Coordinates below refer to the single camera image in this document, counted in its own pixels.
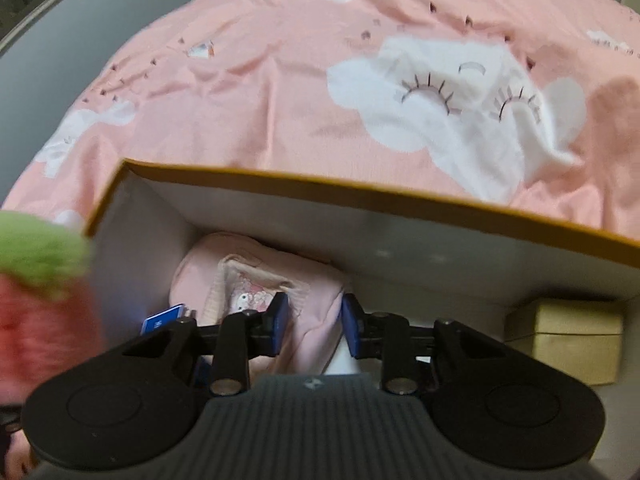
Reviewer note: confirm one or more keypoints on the pink strawberry plush toy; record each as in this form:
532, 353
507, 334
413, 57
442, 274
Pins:
45, 320

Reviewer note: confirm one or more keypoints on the orange-rimmed cardboard box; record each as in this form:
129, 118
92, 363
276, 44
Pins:
400, 240

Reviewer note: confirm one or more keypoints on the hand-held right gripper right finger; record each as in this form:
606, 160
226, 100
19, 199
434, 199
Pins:
351, 325

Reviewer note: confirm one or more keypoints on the gold cardboard box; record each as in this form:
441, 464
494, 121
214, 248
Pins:
565, 345

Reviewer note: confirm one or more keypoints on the pink round fabric pouch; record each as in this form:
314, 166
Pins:
187, 280

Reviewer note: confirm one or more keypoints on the blue paper tag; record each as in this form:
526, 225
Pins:
162, 321

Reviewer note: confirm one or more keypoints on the pink cloud print duvet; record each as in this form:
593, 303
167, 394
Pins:
250, 85

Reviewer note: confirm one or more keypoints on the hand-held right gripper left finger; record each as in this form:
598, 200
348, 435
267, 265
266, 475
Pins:
279, 322

